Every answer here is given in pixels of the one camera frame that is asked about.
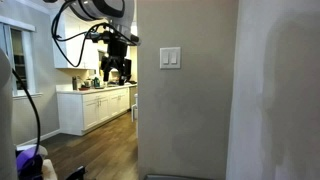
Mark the white kitchen countertop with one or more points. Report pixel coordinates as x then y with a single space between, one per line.
73 91

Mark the purple object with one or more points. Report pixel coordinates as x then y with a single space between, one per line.
28 163

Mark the dark bottle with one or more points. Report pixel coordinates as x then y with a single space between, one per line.
74 83

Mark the white rocker light switch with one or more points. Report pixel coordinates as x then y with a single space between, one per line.
174 57
165 57

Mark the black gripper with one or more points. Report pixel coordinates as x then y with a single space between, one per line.
116 46

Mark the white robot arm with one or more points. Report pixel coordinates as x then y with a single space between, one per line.
100 8

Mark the white chair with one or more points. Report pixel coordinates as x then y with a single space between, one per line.
134 108

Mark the black kitchen appliance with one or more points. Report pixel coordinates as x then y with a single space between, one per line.
128 68

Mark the white double switch wall plate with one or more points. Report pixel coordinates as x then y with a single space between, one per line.
170 57

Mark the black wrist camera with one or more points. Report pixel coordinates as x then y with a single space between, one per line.
98 36

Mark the white kitchen cabinet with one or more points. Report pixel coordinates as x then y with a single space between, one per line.
90 111
71 50

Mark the white framed window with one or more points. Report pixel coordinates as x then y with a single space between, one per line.
20 60

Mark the glass jar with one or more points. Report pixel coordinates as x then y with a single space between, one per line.
87 83

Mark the white upper kitchen cabinet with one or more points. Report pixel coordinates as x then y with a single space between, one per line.
71 50

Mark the beige cushion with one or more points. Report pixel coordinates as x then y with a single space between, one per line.
49 170

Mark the green kettle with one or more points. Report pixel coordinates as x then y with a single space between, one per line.
96 82

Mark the white lower kitchen cabinet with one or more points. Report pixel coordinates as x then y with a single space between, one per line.
90 111

